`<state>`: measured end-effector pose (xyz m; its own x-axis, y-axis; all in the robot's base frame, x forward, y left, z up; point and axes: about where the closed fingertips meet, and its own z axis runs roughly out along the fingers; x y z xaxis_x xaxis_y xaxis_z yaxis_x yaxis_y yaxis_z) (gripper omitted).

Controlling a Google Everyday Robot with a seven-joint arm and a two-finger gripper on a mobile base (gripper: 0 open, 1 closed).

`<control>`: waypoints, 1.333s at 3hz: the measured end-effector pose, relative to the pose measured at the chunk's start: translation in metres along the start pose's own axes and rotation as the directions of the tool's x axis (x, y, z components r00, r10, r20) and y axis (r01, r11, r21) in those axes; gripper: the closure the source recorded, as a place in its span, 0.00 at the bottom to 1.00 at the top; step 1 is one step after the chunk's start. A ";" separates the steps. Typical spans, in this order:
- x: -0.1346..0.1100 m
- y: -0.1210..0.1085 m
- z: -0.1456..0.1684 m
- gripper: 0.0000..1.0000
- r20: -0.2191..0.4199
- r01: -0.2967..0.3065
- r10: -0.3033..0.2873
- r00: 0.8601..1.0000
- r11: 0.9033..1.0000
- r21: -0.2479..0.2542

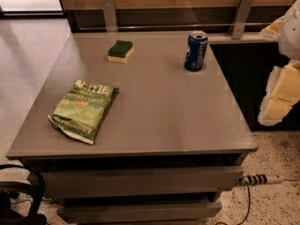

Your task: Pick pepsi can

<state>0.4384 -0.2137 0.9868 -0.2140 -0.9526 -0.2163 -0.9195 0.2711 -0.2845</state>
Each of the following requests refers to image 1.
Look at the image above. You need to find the grey drawer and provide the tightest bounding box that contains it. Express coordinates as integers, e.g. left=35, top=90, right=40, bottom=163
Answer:
left=57, top=202, right=221, bottom=223
left=42, top=166, right=243, bottom=199

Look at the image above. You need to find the black cable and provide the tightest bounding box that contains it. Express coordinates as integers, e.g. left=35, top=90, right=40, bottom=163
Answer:
left=214, top=183, right=252, bottom=225

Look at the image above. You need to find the lower grey drawer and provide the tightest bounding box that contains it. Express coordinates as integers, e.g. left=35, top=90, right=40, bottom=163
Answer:
left=57, top=202, right=221, bottom=223

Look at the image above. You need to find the white power strip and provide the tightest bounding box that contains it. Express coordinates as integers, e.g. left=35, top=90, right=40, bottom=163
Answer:
left=236, top=174, right=284, bottom=186

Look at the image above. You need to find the right metal bracket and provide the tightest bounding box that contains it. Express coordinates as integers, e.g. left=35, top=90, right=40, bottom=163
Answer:
left=229, top=0, right=254, bottom=39

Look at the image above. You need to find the horizontal metal rail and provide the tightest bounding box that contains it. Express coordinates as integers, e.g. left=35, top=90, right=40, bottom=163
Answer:
left=78, top=22, right=270, bottom=33

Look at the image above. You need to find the blue pepsi can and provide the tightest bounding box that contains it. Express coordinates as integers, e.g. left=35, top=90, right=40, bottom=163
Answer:
left=185, top=31, right=208, bottom=72

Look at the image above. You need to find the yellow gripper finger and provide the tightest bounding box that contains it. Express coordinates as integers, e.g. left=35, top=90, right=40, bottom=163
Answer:
left=258, top=59, right=300, bottom=127
left=259, top=16, right=283, bottom=41

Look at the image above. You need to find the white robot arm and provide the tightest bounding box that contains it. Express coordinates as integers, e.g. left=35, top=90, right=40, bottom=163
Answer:
left=258, top=0, right=300, bottom=127

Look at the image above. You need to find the left metal bracket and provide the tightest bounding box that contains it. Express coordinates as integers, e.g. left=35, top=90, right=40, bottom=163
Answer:
left=101, top=0, right=118, bottom=32

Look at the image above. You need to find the metal bracket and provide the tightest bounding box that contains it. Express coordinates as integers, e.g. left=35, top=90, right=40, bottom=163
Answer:
left=229, top=0, right=254, bottom=39
left=101, top=0, right=118, bottom=32

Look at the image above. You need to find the black chair base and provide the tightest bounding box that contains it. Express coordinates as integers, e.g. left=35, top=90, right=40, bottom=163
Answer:
left=0, top=164, right=47, bottom=225

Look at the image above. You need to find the upper grey drawer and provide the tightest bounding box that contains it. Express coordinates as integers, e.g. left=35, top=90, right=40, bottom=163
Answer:
left=42, top=166, right=243, bottom=199

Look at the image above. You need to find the green potato chips bag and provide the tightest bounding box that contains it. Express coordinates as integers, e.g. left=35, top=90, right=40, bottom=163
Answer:
left=48, top=80, right=118, bottom=145

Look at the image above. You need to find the green and yellow sponge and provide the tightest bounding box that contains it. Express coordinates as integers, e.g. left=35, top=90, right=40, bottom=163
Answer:
left=108, top=40, right=133, bottom=64

